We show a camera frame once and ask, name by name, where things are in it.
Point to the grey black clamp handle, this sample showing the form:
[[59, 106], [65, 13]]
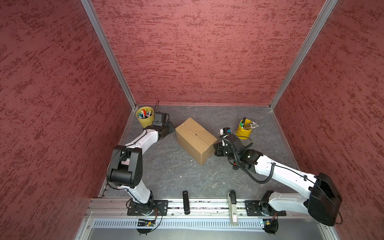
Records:
[[232, 203]]

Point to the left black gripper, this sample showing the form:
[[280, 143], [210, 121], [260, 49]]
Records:
[[171, 128]]

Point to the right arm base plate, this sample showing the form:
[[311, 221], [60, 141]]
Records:
[[257, 209]]

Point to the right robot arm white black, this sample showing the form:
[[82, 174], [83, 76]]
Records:
[[315, 195]]

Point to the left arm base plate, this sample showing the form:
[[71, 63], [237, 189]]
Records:
[[152, 208]]

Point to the aluminium frame rail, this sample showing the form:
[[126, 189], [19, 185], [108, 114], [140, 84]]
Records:
[[174, 208]]

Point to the yellow pen cup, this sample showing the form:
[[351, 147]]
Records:
[[146, 116], [245, 128]]

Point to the brown cardboard express box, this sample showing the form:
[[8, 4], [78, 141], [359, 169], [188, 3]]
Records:
[[196, 140]]

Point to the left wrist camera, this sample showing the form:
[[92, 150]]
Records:
[[160, 119]]

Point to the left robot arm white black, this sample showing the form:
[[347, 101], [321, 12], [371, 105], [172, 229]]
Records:
[[125, 169]]

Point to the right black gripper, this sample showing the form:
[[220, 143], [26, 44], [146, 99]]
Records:
[[218, 147]]

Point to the yellow pen cup right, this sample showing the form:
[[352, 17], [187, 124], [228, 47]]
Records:
[[245, 128]]

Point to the yellow pen cup left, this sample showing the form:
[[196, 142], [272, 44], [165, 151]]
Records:
[[146, 116]]

